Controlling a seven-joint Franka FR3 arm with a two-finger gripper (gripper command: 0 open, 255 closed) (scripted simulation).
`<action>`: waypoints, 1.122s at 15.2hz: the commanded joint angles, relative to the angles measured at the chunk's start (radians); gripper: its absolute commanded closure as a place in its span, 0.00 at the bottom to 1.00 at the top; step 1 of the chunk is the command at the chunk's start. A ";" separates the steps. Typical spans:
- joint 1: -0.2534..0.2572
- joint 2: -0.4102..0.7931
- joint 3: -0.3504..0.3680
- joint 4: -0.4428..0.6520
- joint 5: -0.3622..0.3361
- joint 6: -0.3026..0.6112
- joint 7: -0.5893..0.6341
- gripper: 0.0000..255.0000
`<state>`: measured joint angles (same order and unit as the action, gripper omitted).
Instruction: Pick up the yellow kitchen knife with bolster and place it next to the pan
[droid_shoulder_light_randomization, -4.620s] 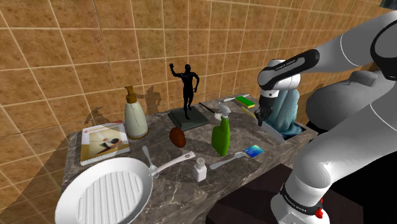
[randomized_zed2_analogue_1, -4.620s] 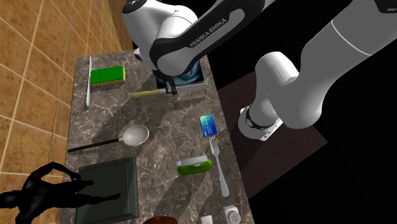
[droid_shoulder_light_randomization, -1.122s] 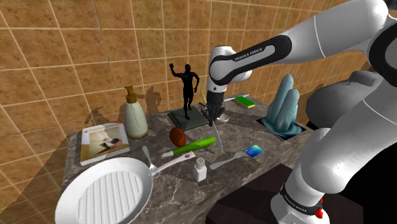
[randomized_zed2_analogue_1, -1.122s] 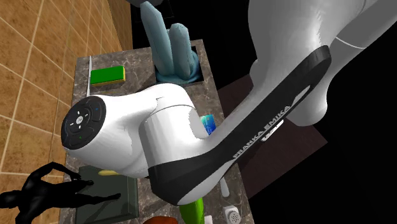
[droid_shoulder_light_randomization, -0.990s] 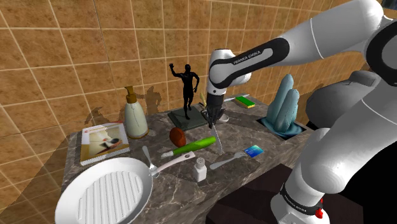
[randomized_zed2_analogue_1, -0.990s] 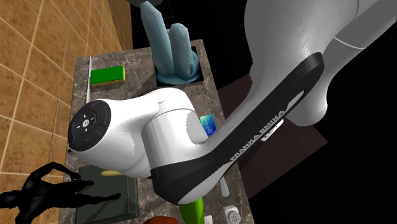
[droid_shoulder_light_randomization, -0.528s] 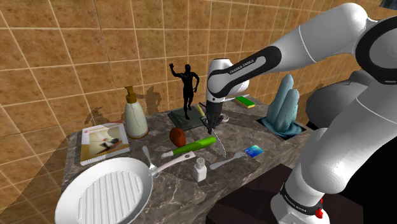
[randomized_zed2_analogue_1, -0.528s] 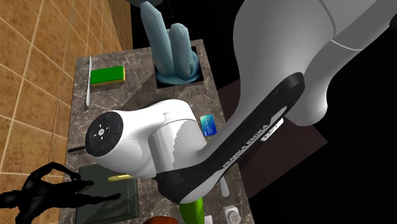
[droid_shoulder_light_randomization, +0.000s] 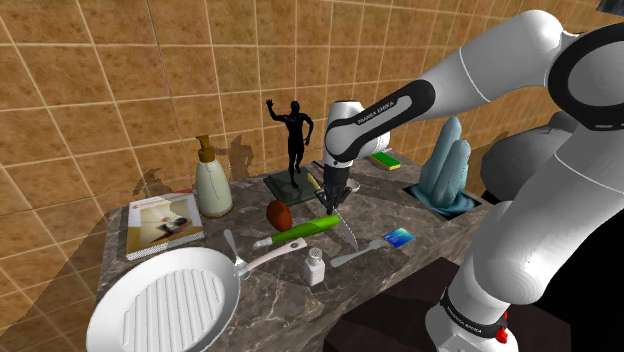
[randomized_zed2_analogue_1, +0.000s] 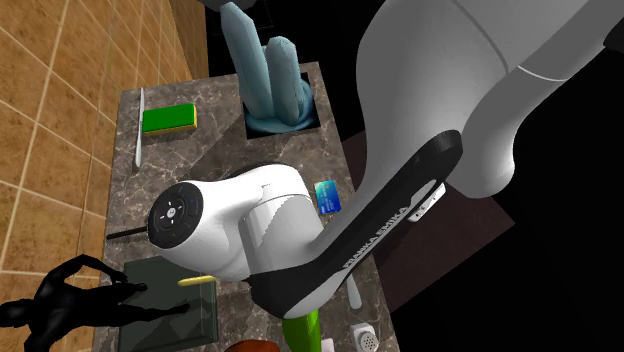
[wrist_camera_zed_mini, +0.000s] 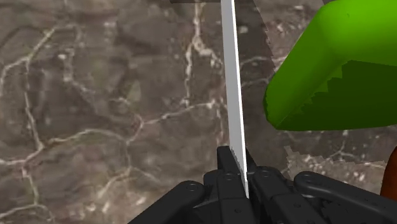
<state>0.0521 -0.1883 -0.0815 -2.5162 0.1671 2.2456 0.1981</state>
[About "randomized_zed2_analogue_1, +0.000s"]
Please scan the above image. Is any blue card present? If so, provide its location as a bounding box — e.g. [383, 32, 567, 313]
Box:
[313, 179, 343, 216]

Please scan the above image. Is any pale blue cactus-shaped sculpture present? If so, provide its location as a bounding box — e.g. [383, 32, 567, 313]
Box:
[220, 1, 314, 136]

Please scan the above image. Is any dark red robot stand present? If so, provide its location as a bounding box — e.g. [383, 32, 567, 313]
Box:
[340, 130, 516, 314]

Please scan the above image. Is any green and yellow sponge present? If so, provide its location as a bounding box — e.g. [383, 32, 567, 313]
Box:
[141, 103, 199, 137]

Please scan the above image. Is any yellow pen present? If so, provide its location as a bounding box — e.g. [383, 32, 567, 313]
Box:
[177, 274, 218, 288]

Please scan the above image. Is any green bottle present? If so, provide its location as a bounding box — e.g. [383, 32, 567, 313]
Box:
[282, 310, 323, 352]

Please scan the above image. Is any white handset with round holes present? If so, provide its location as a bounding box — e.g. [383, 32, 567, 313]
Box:
[349, 321, 381, 352]

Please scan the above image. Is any white knife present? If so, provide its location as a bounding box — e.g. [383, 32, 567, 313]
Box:
[134, 87, 146, 170]

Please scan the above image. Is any red-brown rounded object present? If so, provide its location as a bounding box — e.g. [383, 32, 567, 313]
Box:
[223, 339, 282, 352]

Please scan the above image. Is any thin black rod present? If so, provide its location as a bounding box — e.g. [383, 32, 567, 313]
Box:
[105, 225, 150, 241]

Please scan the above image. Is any black human figure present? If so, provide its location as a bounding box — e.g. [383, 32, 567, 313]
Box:
[0, 253, 192, 352]

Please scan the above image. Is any white utensil handle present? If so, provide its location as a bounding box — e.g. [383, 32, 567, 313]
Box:
[346, 272, 364, 311]

